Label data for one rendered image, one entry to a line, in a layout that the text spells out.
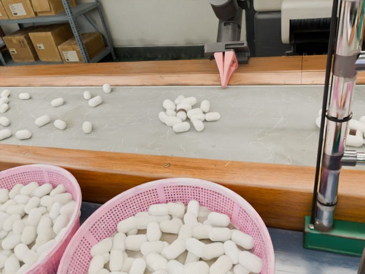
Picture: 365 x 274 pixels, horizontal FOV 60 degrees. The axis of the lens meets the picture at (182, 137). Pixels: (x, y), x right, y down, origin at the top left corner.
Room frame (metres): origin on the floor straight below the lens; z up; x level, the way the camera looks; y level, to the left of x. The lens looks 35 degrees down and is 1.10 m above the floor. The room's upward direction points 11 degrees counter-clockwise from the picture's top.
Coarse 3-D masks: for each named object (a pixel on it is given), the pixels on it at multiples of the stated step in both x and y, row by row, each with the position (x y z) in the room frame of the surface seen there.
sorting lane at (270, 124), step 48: (0, 96) 0.93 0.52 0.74; (48, 96) 0.85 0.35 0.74; (144, 96) 0.73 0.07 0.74; (192, 96) 0.68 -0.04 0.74; (240, 96) 0.64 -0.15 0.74; (288, 96) 0.59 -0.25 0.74; (48, 144) 0.60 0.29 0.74; (96, 144) 0.56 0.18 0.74; (144, 144) 0.52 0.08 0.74; (192, 144) 0.49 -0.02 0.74; (240, 144) 0.46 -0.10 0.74; (288, 144) 0.43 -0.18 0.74
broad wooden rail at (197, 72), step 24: (0, 72) 1.08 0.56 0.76; (24, 72) 1.03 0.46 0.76; (48, 72) 0.98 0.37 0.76; (72, 72) 0.94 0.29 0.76; (96, 72) 0.90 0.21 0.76; (120, 72) 0.86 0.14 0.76; (144, 72) 0.83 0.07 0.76; (168, 72) 0.79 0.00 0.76; (192, 72) 0.76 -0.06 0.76; (216, 72) 0.74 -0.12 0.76; (240, 72) 0.71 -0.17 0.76; (264, 72) 0.69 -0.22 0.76; (288, 72) 0.66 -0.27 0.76; (312, 72) 0.64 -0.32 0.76; (360, 72) 0.60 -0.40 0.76
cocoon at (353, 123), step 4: (352, 120) 0.44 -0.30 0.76; (356, 120) 0.44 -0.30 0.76; (352, 124) 0.43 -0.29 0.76; (356, 124) 0.43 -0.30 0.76; (360, 124) 0.42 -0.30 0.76; (364, 124) 0.42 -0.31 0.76; (348, 128) 0.44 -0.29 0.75; (352, 128) 0.43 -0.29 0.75; (356, 128) 0.42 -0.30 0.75; (360, 128) 0.42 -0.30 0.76; (364, 128) 0.42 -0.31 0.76
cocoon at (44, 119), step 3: (39, 117) 0.69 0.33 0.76; (42, 117) 0.69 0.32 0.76; (45, 117) 0.69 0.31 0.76; (48, 117) 0.69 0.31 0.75; (36, 120) 0.68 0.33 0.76; (39, 120) 0.68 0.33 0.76; (42, 120) 0.68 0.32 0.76; (45, 120) 0.69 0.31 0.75; (48, 120) 0.69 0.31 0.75; (36, 123) 0.68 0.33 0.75; (39, 123) 0.68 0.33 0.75; (42, 123) 0.68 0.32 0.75; (45, 123) 0.69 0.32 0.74; (39, 126) 0.68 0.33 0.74
